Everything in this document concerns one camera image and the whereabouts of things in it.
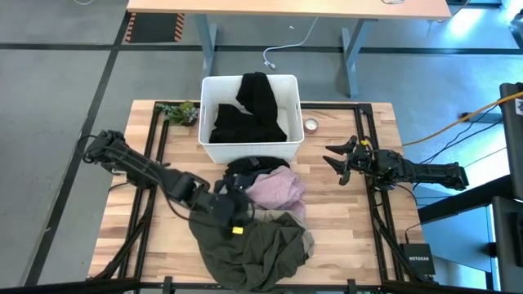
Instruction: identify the white cable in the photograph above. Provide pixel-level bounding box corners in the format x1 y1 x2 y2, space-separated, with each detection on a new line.
263 16 320 69

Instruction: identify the small potted green plant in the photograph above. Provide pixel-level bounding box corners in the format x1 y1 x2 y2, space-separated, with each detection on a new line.
156 100 200 127

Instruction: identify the plain black garment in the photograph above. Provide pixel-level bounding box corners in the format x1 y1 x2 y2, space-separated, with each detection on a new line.
208 71 288 145

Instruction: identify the olive green garment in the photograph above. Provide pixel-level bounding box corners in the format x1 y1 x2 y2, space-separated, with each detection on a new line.
188 207 315 293

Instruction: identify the pink shirt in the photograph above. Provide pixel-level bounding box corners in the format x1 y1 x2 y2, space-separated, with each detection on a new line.
244 165 308 221

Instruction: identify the black diagonal beam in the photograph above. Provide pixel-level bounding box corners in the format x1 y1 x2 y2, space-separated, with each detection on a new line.
416 174 514 225

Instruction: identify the black mat with hazard stripes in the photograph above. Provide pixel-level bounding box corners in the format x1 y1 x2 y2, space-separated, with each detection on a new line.
124 11 186 44

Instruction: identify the white woven plastic laundry basket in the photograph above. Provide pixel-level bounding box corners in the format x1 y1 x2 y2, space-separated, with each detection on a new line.
198 73 306 164

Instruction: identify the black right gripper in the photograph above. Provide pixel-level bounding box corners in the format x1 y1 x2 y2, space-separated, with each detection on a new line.
324 136 383 187

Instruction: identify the black garment with white print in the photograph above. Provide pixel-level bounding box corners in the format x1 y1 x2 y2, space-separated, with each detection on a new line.
212 155 292 195

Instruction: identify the yellow cable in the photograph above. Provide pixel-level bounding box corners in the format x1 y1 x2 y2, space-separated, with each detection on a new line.
402 91 523 147

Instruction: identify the black cabinet with white sticker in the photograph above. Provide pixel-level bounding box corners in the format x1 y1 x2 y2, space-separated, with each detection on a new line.
498 82 523 201

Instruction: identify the thin black cable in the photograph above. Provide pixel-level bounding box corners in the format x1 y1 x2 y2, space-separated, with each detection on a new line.
420 118 504 164

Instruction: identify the wooden desk with grey legs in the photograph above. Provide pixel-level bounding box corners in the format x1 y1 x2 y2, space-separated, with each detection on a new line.
126 0 453 99

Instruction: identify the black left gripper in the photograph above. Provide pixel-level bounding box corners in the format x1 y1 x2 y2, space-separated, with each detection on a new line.
190 181 254 238

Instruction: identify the black Netgear router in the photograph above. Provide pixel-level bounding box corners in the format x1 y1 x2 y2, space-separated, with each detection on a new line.
400 243 436 275

